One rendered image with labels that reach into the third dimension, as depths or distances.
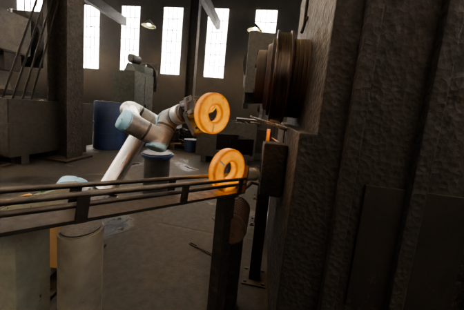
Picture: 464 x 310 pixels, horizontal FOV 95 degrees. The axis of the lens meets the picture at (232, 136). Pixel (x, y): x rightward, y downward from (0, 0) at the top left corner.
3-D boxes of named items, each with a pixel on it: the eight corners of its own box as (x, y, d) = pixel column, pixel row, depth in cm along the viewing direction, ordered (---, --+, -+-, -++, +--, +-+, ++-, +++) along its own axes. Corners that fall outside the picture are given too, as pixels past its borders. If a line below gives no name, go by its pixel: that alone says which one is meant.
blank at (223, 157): (230, 198, 79) (224, 195, 81) (250, 163, 84) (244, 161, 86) (206, 180, 69) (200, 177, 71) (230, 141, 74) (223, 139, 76)
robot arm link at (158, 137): (137, 144, 96) (149, 121, 101) (159, 155, 102) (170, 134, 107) (143, 141, 89) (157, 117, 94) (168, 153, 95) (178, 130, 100)
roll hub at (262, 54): (262, 105, 131) (268, 58, 128) (262, 102, 103) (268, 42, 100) (253, 104, 132) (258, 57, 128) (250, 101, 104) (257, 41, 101)
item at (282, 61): (277, 121, 140) (285, 47, 134) (282, 125, 94) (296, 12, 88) (266, 120, 141) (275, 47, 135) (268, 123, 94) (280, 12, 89)
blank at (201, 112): (233, 97, 86) (227, 97, 88) (203, 88, 75) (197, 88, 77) (226, 135, 87) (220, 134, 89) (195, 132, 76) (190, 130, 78)
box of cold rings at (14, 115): (50, 144, 391) (49, 96, 381) (93, 150, 375) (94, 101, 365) (-49, 157, 271) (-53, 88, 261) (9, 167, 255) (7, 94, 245)
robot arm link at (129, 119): (126, 96, 144) (126, 106, 85) (143, 106, 150) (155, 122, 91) (117, 110, 144) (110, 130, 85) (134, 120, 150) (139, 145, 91)
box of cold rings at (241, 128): (252, 157, 445) (256, 119, 436) (253, 168, 362) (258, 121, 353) (204, 152, 452) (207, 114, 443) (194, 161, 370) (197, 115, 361)
